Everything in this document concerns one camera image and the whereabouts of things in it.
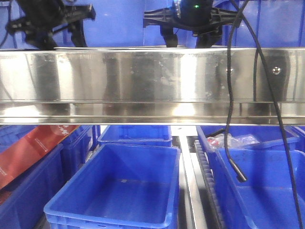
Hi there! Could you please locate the blue rear centre bin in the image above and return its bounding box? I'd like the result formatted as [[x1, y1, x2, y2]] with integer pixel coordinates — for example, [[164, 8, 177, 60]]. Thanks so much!
[[97, 125, 172, 147]]

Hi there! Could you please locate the clear plastic bag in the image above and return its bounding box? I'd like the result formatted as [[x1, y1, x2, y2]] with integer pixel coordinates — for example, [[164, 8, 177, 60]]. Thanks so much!
[[207, 134, 260, 149]]

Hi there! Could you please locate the blue front centre bin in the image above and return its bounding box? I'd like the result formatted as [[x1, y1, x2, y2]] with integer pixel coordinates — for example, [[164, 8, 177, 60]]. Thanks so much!
[[44, 144, 180, 229]]

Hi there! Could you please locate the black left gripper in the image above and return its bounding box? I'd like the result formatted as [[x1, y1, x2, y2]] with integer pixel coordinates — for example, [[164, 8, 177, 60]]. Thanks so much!
[[5, 0, 96, 48]]

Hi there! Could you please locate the red cardboard box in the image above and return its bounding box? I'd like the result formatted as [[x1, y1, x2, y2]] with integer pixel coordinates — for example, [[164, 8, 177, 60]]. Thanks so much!
[[0, 125, 79, 188]]

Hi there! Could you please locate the blue rear left bin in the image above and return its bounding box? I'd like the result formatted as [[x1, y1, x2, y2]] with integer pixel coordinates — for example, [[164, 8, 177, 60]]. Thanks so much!
[[61, 125, 101, 180]]

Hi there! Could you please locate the steel shelf divider bar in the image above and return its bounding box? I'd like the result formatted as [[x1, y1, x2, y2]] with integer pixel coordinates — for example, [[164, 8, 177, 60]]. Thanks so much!
[[179, 135, 207, 229]]

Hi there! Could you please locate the black hanging cable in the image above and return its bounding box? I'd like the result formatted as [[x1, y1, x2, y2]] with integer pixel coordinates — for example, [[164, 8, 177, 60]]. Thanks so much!
[[224, 0, 249, 183]]

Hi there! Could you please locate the blue far left upper bin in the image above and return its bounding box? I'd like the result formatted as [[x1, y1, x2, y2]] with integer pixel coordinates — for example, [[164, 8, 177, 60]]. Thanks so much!
[[0, 0, 17, 49]]

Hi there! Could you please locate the black toothed rail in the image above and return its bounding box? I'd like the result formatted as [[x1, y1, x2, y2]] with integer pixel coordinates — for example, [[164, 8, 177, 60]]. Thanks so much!
[[194, 140, 226, 229]]

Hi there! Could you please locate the stainless steel shelf rail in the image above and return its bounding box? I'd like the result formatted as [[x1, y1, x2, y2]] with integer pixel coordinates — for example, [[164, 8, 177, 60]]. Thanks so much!
[[0, 47, 305, 125]]

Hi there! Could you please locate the right rail screw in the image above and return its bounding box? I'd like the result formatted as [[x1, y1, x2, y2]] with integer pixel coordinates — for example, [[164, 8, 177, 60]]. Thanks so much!
[[272, 66, 282, 75]]

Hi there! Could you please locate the blue upper right crate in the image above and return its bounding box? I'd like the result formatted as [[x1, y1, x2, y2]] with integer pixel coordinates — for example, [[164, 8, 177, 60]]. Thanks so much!
[[213, 0, 305, 48]]

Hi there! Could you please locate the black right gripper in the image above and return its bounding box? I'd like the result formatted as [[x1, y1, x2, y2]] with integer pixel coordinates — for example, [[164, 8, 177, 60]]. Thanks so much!
[[143, 0, 241, 48]]

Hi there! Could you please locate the large blue upper bin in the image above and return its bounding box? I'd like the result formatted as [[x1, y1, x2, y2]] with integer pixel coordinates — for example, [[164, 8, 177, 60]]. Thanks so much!
[[38, 0, 171, 50]]

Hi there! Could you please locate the long black cable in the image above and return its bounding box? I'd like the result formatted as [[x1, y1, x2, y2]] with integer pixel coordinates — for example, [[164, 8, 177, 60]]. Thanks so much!
[[230, 0, 304, 229]]

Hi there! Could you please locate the blue rear right bin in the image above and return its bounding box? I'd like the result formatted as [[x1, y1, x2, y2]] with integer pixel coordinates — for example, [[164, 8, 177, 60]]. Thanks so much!
[[196, 125, 300, 165]]

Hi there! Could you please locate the blue front right bin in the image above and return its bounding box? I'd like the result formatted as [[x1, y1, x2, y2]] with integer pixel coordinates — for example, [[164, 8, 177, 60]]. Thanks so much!
[[213, 149, 299, 229]]

